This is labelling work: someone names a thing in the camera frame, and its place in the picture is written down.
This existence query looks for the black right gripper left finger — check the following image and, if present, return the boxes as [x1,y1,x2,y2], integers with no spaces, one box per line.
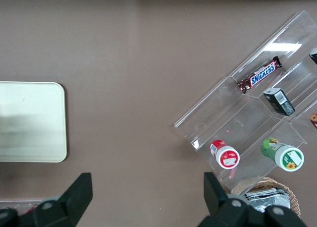
[0,172,94,227]

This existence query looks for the clear acrylic tiered shelf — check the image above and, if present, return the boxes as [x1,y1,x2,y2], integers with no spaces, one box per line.
[173,9,317,191]

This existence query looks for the green snack canister white lid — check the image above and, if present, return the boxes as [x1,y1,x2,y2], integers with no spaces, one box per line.
[260,137,305,172]

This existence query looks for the brown snack package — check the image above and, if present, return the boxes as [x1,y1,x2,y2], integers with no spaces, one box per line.
[309,112,317,131]

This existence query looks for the silver foil packets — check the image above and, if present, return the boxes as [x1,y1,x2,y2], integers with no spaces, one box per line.
[243,187,291,213]

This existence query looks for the clear acrylic can holder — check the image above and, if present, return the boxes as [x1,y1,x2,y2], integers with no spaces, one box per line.
[0,199,43,215]

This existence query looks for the small tan wicker basket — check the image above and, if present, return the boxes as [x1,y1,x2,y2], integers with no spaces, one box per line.
[232,177,302,218]

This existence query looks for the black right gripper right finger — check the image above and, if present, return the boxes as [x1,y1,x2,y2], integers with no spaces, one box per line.
[195,172,308,227]

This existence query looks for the cream plastic tray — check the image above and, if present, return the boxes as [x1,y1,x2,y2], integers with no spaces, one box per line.
[0,81,68,163]

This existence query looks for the Snickers chocolate bar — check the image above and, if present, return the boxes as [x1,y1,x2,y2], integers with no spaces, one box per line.
[236,56,283,95]

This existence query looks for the red snack canister white lid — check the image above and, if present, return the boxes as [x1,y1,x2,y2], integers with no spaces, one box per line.
[210,139,241,170]

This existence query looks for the black box with barcode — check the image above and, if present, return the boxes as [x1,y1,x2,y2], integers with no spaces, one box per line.
[263,87,296,117]

